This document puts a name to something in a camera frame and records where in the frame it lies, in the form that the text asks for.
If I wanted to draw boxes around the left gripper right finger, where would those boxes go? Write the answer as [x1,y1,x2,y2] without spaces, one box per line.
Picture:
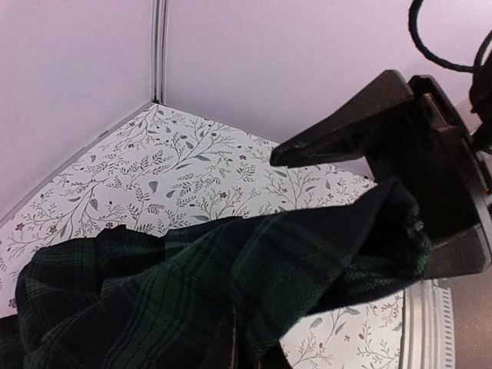
[424,224,490,279]

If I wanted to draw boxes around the front aluminium rail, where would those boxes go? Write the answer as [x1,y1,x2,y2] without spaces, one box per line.
[399,280,456,369]

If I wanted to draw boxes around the green plaid pleated skirt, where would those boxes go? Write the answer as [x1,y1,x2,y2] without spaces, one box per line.
[1,179,430,368]

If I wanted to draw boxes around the left aluminium frame post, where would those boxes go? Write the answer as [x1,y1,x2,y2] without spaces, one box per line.
[151,0,169,105]

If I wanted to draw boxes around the black camera cable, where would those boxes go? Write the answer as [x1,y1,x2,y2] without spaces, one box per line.
[405,0,492,74]

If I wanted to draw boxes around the floral patterned table mat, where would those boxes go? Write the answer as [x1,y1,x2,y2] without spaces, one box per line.
[1,105,404,368]

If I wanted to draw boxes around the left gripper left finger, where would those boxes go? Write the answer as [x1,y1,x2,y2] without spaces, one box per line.
[270,70,414,168]

